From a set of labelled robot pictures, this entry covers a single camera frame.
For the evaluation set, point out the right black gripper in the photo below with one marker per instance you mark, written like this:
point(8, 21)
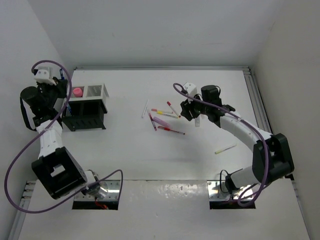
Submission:
point(187, 109)

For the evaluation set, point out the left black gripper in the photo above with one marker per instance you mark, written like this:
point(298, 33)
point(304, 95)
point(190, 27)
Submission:
point(60, 88)

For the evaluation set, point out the pink eraser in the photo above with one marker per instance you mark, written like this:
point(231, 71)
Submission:
point(77, 92)

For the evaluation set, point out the yellow white pen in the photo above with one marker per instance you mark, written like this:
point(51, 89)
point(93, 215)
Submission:
point(225, 149)

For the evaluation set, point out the blue pen with white end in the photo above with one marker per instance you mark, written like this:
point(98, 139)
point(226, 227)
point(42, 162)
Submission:
point(68, 111)

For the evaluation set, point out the blue gel pen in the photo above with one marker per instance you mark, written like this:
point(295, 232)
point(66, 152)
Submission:
point(61, 74)

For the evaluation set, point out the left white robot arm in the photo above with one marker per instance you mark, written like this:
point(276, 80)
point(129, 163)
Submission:
point(55, 167)

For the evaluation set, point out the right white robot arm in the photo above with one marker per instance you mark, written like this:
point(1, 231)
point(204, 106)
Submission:
point(272, 158)

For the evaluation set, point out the orange capped white marker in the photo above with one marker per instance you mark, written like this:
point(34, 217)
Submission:
point(197, 122)

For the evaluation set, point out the red capped white marker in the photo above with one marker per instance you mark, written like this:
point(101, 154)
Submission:
point(173, 109)

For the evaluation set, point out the red gel pen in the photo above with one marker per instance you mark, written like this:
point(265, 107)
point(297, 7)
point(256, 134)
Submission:
point(170, 130)

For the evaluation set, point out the purple highlighter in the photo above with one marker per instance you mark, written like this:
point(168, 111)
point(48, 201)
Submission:
point(161, 122)

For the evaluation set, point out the pink yellow marker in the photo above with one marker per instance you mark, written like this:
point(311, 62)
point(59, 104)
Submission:
point(161, 111)

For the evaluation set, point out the black slatted organizer bin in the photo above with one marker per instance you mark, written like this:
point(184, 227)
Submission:
point(86, 114)

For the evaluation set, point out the white slatted organizer bin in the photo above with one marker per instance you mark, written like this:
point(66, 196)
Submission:
point(93, 91)

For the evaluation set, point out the pink clear pen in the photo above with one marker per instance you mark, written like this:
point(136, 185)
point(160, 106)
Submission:
point(151, 119)

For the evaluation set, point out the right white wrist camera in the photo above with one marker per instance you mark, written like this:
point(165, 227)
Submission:
point(190, 88)

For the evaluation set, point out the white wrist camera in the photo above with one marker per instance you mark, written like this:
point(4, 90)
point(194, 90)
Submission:
point(43, 75)
point(190, 88)

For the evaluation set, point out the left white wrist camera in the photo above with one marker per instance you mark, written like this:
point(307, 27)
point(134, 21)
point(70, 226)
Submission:
point(43, 75)

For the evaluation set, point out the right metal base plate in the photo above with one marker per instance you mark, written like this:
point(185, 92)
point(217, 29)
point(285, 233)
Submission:
point(215, 193)

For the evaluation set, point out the metal base plate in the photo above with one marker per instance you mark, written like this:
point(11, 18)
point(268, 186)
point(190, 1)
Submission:
point(107, 191)
point(215, 193)

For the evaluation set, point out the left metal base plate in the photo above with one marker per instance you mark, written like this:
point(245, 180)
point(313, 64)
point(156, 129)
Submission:
point(107, 191)

